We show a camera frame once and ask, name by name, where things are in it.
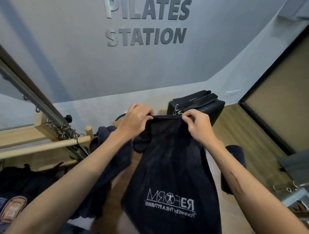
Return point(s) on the person's right hand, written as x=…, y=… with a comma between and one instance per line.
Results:
x=201, y=127

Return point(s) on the person's left hand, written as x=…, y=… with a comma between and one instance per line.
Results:
x=134, y=123

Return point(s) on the dark navy towel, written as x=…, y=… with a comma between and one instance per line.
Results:
x=237, y=156
x=108, y=178
x=169, y=168

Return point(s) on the black printed backpack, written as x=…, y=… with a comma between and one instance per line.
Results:
x=24, y=183

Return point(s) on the person's right forearm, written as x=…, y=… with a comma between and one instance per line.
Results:
x=258, y=197

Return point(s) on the person's left forearm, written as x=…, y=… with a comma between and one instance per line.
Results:
x=67, y=183

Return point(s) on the black padded box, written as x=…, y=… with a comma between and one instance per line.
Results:
x=214, y=111

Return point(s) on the brown wooden side table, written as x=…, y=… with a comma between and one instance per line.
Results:
x=116, y=190

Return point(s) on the wooden roll bar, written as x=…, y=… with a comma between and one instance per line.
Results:
x=36, y=148

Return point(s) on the grey panel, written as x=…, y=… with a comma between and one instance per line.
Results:
x=297, y=166

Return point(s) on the chrome tower pole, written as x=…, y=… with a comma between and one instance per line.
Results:
x=31, y=94

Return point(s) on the brown blind with black frame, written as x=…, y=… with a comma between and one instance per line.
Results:
x=280, y=101

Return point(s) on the grey wall letters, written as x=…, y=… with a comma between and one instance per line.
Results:
x=147, y=36

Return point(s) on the wooden tower frame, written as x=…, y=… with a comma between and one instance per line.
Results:
x=21, y=136

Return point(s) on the silver metal frame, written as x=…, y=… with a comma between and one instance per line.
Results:
x=294, y=200

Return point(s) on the grey wall cabinet box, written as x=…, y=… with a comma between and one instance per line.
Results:
x=294, y=9

